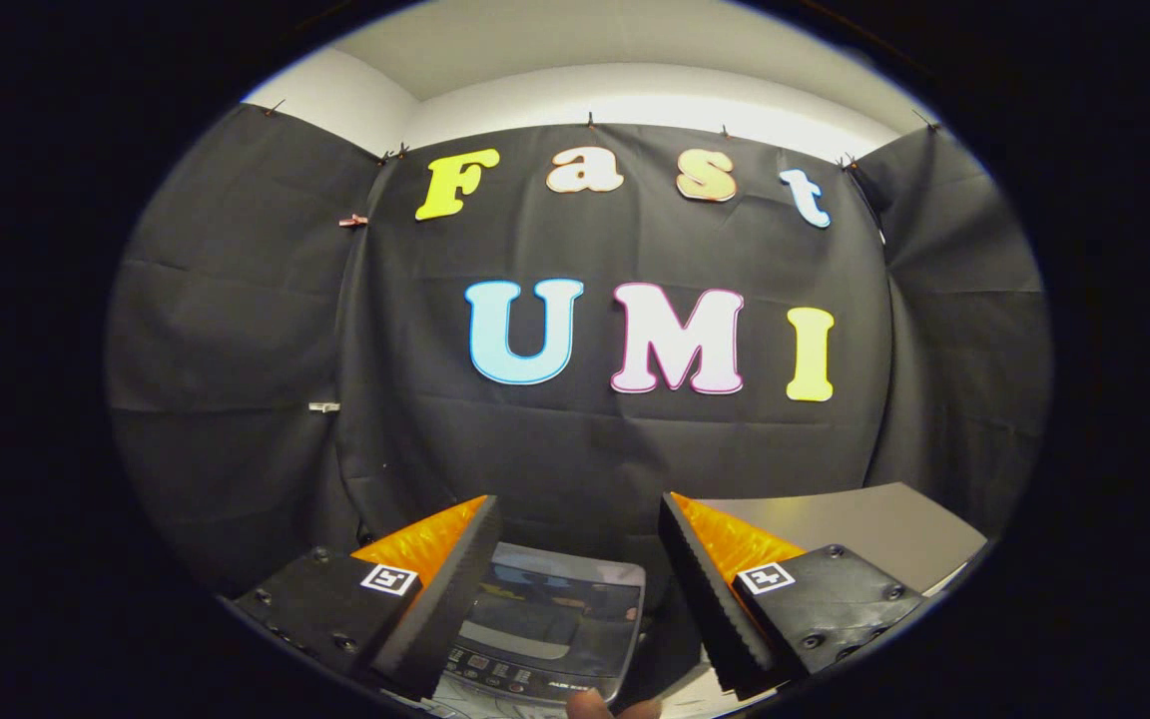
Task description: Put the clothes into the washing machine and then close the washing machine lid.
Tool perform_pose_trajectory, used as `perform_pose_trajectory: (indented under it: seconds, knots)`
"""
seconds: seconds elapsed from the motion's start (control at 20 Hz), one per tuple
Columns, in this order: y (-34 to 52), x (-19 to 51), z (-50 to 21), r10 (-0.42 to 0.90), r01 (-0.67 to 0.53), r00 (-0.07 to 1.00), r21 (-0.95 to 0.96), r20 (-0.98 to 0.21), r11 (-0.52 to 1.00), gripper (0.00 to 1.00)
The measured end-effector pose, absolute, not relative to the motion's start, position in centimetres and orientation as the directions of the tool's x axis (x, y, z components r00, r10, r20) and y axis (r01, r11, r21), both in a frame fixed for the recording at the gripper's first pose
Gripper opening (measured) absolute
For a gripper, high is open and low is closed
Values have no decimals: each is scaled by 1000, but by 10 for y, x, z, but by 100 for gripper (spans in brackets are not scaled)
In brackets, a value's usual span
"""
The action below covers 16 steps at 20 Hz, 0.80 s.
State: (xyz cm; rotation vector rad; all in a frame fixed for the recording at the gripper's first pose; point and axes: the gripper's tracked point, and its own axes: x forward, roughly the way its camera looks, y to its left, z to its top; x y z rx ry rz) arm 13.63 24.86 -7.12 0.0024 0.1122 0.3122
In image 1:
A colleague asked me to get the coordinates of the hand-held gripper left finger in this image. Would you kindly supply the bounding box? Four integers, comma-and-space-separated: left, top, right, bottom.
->
231, 493, 504, 702

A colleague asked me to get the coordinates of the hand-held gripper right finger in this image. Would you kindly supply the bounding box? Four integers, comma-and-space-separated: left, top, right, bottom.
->
658, 490, 927, 698

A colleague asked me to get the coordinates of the dark grey washing machine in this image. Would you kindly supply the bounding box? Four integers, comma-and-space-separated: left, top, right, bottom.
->
432, 542, 648, 708

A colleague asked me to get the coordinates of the black backdrop cloth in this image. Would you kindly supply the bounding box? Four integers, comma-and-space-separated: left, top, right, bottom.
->
106, 100, 1050, 600

